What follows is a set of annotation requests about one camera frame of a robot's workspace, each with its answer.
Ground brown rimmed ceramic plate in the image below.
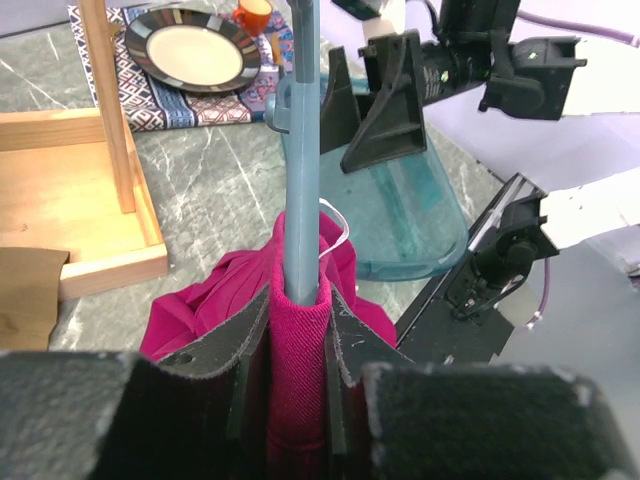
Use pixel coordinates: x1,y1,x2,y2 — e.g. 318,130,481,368
124,8,262,93

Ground teal plastic basket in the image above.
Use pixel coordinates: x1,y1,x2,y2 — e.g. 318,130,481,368
320,140,468,282

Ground orange ceramic cup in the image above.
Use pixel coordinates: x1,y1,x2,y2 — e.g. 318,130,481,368
232,0,273,37

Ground wooden clothes rack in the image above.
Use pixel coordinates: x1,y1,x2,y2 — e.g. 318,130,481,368
1,1,168,300

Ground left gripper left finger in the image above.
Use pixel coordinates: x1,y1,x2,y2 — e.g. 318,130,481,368
99,289,271,479

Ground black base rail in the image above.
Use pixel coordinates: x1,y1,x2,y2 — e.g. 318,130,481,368
396,174,559,364

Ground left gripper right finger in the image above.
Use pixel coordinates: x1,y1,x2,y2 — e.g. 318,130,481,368
324,287,411,455

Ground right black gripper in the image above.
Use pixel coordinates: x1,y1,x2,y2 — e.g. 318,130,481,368
320,30,427,174

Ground patterned placemat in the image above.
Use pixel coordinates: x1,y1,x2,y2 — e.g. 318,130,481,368
67,0,301,134

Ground tan skirt with white lining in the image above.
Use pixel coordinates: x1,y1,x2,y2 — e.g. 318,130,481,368
1,247,69,351

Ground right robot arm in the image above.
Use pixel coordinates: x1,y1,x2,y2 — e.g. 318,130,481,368
320,1,639,174

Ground magenta garment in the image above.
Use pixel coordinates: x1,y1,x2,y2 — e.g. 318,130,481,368
140,214,396,479

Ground teal plastic hanger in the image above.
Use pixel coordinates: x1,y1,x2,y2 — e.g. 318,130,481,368
265,1,320,306

